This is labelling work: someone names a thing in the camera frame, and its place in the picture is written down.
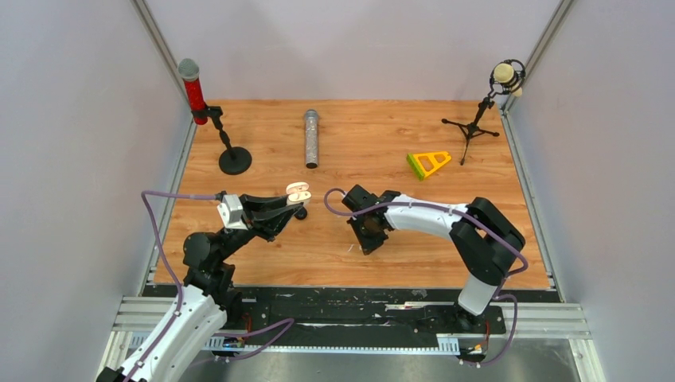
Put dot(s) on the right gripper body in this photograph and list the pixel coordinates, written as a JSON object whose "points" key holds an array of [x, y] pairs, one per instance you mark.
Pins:
{"points": [[367, 237]]}

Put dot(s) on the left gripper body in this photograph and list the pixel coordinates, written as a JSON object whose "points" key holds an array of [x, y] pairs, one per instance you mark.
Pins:
{"points": [[253, 225]]}

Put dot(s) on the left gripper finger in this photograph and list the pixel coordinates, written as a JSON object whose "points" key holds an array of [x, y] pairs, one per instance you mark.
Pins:
{"points": [[264, 204], [272, 222]]}

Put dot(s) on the white earbud case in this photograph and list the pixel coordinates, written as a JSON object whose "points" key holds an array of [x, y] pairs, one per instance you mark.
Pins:
{"points": [[298, 193]]}

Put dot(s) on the black earbud charging case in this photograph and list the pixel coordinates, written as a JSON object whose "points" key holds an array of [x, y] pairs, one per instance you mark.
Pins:
{"points": [[301, 214]]}

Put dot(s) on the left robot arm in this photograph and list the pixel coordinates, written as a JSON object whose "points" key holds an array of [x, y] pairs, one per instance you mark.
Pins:
{"points": [[206, 297]]}

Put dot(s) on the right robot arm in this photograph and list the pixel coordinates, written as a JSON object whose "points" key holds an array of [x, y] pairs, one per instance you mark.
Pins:
{"points": [[487, 242]]}

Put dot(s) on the green toy brick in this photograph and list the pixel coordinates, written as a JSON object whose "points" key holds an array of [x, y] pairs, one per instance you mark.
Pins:
{"points": [[416, 167]]}

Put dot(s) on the yellow triangular plastic piece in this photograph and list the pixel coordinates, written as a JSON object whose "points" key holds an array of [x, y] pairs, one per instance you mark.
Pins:
{"points": [[433, 161]]}

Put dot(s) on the silver glitter microphone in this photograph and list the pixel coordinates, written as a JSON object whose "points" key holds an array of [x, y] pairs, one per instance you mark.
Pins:
{"points": [[311, 119]]}

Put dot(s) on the red glitter microphone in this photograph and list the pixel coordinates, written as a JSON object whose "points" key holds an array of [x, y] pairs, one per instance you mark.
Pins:
{"points": [[189, 72]]}

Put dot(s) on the black tripod mic stand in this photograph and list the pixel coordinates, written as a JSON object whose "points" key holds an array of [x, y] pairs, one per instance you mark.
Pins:
{"points": [[472, 129]]}

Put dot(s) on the beige condenser microphone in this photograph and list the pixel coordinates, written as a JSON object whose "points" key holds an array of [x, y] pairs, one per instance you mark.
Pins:
{"points": [[505, 80]]}

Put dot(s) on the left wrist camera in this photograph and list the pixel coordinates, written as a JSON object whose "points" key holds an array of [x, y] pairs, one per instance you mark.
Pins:
{"points": [[231, 212]]}

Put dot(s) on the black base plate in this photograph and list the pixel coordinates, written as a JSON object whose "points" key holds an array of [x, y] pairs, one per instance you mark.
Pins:
{"points": [[362, 317]]}

